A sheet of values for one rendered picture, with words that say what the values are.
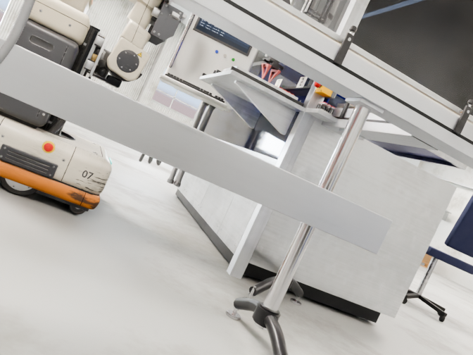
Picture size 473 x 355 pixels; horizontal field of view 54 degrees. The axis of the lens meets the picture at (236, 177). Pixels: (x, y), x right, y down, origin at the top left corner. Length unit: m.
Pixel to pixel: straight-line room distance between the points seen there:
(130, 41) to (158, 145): 1.10
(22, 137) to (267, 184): 1.13
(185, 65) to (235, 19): 1.88
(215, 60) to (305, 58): 1.85
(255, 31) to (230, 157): 0.35
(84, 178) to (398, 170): 1.55
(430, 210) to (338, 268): 0.60
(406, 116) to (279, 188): 0.45
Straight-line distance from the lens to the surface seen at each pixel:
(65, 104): 1.25
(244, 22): 1.30
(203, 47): 3.17
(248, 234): 2.25
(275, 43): 1.32
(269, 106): 2.29
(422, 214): 2.69
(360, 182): 2.44
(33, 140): 2.10
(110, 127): 1.25
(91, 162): 2.10
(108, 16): 12.77
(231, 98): 2.75
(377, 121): 1.91
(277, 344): 1.40
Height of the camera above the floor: 0.52
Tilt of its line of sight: 2 degrees down
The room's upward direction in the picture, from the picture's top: 25 degrees clockwise
